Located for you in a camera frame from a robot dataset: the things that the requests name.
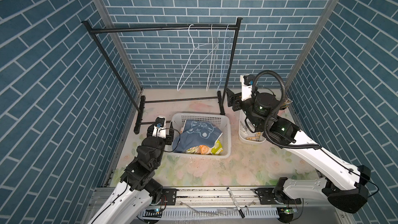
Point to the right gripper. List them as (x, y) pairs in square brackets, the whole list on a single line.
[(232, 98)]

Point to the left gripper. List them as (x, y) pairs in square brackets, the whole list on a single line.
[(170, 137)]

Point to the blue bear towel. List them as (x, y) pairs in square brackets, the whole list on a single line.
[(196, 133)]

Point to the yellow green towel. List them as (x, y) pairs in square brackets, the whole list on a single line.
[(217, 149)]

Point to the orange bunny towel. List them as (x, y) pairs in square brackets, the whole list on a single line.
[(199, 150)]

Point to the light blue wire hanger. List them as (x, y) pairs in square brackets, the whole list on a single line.
[(226, 42)]

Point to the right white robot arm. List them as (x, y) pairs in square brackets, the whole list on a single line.
[(342, 184)]

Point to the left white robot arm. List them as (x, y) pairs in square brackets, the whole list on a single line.
[(137, 189)]

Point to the white rectangular tray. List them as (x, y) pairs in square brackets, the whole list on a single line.
[(244, 130)]

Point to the white perforated plastic basket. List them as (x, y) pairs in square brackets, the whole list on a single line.
[(221, 121)]

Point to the bundle of coloured pencils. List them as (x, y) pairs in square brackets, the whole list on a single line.
[(288, 101)]

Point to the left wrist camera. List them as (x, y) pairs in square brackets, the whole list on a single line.
[(159, 129)]

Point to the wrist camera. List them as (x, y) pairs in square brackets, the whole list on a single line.
[(247, 85), (159, 129)]

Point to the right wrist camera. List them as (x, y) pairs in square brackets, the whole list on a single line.
[(247, 85)]

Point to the black clothes rack frame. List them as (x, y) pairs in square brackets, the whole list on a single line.
[(169, 55)]

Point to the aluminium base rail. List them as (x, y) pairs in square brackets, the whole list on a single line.
[(183, 205)]

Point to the black marker on rail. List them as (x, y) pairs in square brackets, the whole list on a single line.
[(235, 202)]

